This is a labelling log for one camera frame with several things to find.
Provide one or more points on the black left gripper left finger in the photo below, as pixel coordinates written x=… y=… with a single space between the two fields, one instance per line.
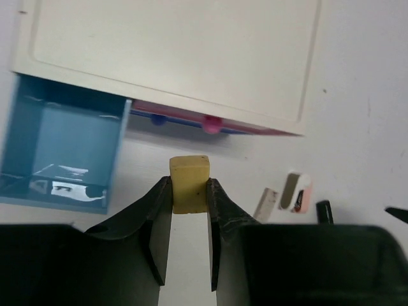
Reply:
x=120 y=261

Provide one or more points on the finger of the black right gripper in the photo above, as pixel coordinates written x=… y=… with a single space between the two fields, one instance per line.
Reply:
x=399 y=213

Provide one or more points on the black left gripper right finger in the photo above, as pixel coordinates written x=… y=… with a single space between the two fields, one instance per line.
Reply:
x=300 y=264

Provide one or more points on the white eraser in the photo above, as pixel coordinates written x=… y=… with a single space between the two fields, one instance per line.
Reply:
x=266 y=204

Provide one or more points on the small yellow eraser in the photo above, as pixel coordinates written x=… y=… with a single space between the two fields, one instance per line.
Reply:
x=189 y=176

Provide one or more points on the light blue drawer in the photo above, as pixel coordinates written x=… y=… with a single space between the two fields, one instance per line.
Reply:
x=62 y=146

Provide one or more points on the orange highlighter black body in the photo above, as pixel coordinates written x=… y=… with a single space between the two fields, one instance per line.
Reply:
x=324 y=212

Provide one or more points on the pink drawer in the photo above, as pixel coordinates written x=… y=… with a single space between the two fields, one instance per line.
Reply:
x=211 y=124

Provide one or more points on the dark blue drawer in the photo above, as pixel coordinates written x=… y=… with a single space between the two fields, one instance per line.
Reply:
x=160 y=120

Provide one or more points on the white drawer organizer cabinet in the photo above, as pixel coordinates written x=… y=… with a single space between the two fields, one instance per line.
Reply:
x=248 y=63

